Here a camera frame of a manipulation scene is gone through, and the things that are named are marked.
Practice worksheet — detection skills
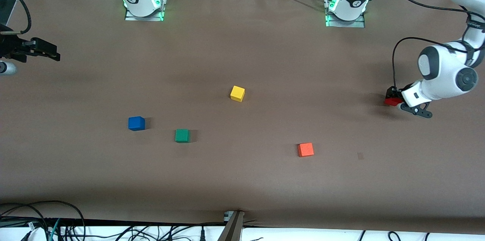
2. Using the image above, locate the blue block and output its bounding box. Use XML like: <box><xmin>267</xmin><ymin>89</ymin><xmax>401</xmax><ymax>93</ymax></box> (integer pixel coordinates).
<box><xmin>128</xmin><ymin>116</ymin><xmax>146</xmax><ymax>131</ymax></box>

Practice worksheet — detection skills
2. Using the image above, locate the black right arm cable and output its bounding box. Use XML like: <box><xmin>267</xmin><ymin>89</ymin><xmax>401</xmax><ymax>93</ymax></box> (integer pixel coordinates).
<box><xmin>0</xmin><ymin>0</ymin><xmax>33</xmax><ymax>35</ymax></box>

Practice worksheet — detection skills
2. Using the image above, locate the teal cable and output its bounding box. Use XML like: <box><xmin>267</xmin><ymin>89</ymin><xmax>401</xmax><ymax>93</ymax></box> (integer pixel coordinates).
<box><xmin>48</xmin><ymin>218</ymin><xmax>62</xmax><ymax>241</ymax></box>

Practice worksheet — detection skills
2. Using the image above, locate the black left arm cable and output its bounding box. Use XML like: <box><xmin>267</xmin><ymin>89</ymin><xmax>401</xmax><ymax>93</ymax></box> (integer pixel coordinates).
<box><xmin>386</xmin><ymin>0</ymin><xmax>485</xmax><ymax>90</ymax></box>

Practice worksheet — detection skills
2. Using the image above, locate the orange block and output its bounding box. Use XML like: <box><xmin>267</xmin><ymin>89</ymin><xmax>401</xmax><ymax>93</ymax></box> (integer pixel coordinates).
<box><xmin>297</xmin><ymin>142</ymin><xmax>315</xmax><ymax>158</ymax></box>

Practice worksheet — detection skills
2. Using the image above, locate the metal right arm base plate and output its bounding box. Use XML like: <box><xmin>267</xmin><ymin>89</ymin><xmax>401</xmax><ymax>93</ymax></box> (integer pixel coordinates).
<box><xmin>125</xmin><ymin>0</ymin><xmax>166</xmax><ymax>22</ymax></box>

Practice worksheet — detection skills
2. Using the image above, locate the yellow block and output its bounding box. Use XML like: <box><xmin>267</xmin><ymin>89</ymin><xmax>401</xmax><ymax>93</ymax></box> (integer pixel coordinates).
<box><xmin>230</xmin><ymin>85</ymin><xmax>246</xmax><ymax>102</ymax></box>

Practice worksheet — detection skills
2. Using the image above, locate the black left camera bracket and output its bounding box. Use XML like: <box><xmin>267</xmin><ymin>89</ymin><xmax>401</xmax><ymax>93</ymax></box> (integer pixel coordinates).
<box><xmin>401</xmin><ymin>102</ymin><xmax>433</xmax><ymax>119</ymax></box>

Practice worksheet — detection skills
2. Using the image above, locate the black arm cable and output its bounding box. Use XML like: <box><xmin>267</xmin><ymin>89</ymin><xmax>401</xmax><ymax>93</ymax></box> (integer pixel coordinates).
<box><xmin>0</xmin><ymin>0</ymin><xmax>33</xmax><ymax>35</ymax></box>
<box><xmin>386</xmin><ymin>0</ymin><xmax>485</xmax><ymax>90</ymax></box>

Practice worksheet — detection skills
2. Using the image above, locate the grey metal post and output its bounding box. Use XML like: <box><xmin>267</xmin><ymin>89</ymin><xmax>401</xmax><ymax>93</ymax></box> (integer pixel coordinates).
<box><xmin>217</xmin><ymin>210</ymin><xmax>245</xmax><ymax>241</ymax></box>

